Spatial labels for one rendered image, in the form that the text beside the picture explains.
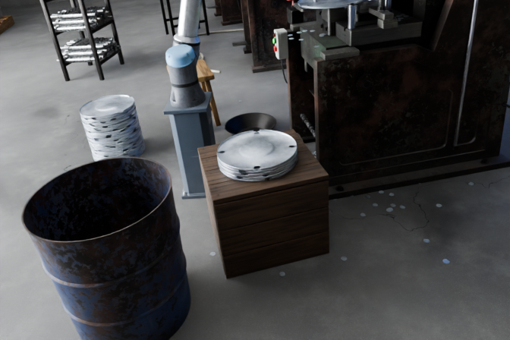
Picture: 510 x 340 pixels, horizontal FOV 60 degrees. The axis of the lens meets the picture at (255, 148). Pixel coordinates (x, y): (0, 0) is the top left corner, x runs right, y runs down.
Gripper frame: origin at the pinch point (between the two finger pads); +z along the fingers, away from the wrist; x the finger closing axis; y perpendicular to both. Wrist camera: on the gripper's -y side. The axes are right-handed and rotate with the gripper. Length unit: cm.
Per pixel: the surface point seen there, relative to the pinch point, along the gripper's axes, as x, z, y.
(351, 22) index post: -20.1, 6.2, 9.1
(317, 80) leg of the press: -27.7, 25.0, -7.4
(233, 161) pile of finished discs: -53, 40, -46
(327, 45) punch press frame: -17.1, 15.0, 0.2
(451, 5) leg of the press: -28, 3, 46
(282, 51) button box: 19.1, 27.0, -10.1
